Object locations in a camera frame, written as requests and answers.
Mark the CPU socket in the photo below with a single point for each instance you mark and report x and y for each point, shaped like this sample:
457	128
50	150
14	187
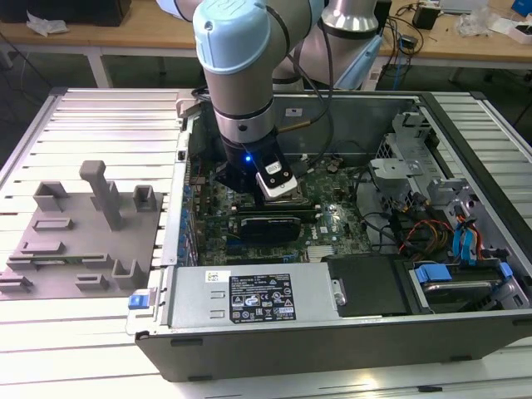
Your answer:
303	202

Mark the grey parts rack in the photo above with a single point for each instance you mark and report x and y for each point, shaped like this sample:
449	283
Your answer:
83	249

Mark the blue case latch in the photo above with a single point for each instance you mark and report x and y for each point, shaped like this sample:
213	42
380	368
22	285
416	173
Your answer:
139	300

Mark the silver power supply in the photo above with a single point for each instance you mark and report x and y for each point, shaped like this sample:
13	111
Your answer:
191	291

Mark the wooden desk white frame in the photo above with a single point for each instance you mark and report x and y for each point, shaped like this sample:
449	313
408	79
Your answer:
62	39

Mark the small black adapter box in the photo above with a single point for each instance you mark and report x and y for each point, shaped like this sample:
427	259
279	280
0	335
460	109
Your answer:
425	18

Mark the silver chipset heatsink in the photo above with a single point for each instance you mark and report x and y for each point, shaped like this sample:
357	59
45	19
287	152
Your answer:
321	252

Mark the blue box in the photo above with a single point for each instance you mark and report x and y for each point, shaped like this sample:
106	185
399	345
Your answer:
523	7

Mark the small black transformer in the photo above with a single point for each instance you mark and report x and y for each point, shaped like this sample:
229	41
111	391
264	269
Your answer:
408	43

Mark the round coin battery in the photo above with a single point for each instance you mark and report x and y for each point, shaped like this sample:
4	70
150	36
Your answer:
333	166

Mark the white crumpled paper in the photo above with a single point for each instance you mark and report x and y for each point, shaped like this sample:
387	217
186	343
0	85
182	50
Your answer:
43	25

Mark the white case sticker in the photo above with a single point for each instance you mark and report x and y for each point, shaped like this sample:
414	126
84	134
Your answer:
293	112

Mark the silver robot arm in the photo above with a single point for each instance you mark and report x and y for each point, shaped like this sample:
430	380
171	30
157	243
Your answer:
237	83

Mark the green motherboard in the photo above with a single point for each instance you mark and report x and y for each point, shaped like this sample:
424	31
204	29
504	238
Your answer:
341	216

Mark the grey flat device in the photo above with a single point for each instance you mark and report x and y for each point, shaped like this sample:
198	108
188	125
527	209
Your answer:
461	5

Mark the black plastic bay cover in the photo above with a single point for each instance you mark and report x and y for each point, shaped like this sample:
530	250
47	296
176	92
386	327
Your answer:
370	287

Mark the hard disk in blue carrier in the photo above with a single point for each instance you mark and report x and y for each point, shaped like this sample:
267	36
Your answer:
457	291

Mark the large black box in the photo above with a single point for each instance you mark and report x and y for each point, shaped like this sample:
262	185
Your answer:
95	10

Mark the white cardboard box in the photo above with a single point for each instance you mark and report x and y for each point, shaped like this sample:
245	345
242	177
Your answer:
524	34

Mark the black graphics card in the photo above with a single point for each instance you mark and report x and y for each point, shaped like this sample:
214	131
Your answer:
270	226

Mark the silver metal drive cage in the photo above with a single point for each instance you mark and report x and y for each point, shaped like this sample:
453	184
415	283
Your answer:
395	168

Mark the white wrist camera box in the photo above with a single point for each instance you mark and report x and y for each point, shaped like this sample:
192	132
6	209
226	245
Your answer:
276	185

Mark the clear plastic bags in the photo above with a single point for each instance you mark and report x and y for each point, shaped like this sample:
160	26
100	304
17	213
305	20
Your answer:
478	23

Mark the black open PC case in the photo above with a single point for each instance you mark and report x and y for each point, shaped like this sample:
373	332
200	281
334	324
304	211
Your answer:
332	353

